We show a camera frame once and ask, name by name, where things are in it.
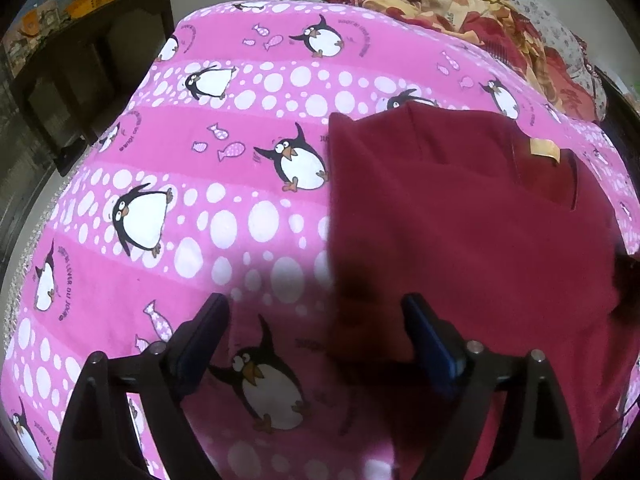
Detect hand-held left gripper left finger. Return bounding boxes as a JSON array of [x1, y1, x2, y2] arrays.
[[52, 292, 231, 480]]

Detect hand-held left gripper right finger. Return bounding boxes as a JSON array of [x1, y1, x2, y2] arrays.
[[400, 292, 584, 480]]

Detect maroon garment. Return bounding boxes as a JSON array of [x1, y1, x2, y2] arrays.
[[324, 102, 640, 480]]

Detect pink penguin print bedsheet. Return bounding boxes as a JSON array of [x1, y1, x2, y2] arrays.
[[0, 0, 640, 480]]

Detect red yellow crumpled blanket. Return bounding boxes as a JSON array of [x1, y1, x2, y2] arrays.
[[302, 0, 608, 121]]

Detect yellow basket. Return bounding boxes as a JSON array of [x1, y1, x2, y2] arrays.
[[65, 0, 124, 19]]

